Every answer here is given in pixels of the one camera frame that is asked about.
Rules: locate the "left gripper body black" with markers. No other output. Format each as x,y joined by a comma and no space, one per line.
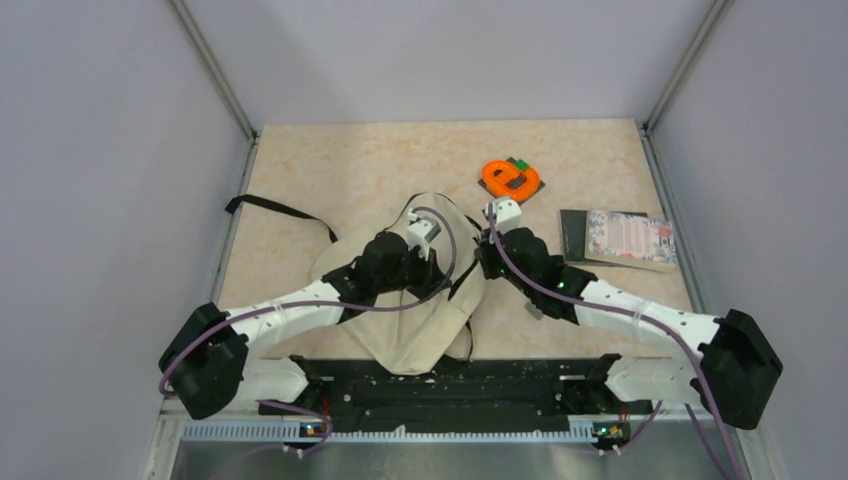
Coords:
418,272

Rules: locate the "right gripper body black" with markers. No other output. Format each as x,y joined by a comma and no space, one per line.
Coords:
494,263

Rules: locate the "beige canvas student bag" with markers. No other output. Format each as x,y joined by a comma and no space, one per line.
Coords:
404,337

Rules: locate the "floral cover book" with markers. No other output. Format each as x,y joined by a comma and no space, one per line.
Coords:
631,240

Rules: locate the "black book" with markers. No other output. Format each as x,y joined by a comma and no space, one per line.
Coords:
573,230

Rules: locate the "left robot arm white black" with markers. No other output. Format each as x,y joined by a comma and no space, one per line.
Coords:
216,357

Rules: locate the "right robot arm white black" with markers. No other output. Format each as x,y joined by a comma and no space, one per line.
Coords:
724,363

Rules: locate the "yellow grey eraser block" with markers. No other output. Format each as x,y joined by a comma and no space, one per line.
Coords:
534,311

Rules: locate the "grey building plate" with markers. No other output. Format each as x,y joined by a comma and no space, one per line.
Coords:
500,177

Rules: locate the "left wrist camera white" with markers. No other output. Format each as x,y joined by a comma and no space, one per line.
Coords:
420,232

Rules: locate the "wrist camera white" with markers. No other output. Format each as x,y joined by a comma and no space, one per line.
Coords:
420,232
504,214

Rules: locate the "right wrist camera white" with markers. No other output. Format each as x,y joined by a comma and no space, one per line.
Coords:
504,214

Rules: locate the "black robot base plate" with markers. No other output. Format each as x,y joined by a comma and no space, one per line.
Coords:
459,396

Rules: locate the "white cable duct strip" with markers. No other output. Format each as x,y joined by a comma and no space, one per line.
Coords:
255,431

